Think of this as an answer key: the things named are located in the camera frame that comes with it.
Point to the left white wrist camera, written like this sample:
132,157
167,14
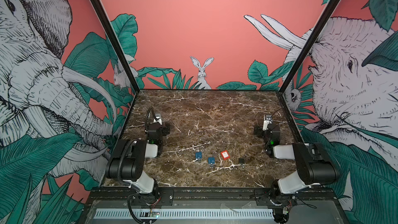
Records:
158,118

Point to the blue padlock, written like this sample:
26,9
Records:
198,156
211,161

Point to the right black frame post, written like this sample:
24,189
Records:
326,14

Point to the blue padlock left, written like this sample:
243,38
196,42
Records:
198,156

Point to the red padlock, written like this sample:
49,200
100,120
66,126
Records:
225,155

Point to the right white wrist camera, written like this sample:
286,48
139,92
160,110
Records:
266,121

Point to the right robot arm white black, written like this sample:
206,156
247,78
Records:
314,167

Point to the black frame post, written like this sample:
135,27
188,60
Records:
110,33
326,14

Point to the blue padlock middle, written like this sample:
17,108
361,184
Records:
211,161

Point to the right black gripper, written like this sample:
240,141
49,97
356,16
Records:
269,131

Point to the white slotted cable duct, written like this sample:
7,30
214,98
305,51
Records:
181,213

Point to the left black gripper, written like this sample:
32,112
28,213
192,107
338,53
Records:
156,129

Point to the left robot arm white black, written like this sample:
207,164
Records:
126,165

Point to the left black frame post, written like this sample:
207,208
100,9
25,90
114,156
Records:
110,33

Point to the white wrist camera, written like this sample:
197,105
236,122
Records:
158,118
266,121

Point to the black front mounting rail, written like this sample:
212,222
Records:
170,195

